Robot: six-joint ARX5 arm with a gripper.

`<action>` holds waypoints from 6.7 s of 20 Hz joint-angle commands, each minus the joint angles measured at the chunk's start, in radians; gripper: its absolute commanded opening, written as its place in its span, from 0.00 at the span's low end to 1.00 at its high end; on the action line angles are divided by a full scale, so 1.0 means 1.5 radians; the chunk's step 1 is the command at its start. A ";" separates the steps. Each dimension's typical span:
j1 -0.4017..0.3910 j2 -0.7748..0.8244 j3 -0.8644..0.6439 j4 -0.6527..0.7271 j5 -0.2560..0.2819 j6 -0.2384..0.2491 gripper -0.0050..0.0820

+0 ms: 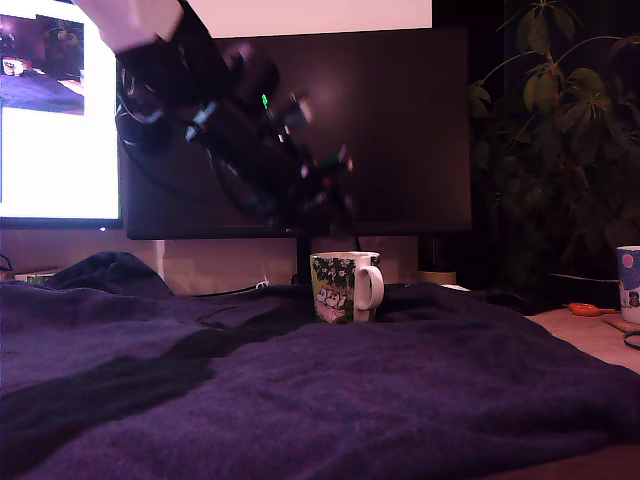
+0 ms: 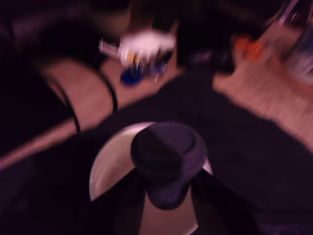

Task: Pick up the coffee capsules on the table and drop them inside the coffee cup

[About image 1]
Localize black monitor stand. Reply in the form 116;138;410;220
289;238;314;286

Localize dark plant pot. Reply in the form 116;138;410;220
544;272;621;314

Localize green houseplant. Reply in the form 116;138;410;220
467;0;640;296

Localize green box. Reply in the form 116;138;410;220
14;269;61;288

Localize dark blue cloth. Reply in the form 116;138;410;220
0;251;640;480

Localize white mug with cartoon print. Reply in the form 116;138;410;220
309;251;386;326

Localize orange scissors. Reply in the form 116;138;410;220
568;302;617;319

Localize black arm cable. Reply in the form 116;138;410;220
115;64;274;221

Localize lit computer monitor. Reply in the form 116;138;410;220
0;0;125;232

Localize cork coaster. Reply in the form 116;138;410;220
601;313;640;334

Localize black low device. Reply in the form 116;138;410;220
484;287;539;316

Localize white cup with blue print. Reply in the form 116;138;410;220
614;245;640;326

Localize large black monitor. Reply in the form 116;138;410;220
126;28;474;242

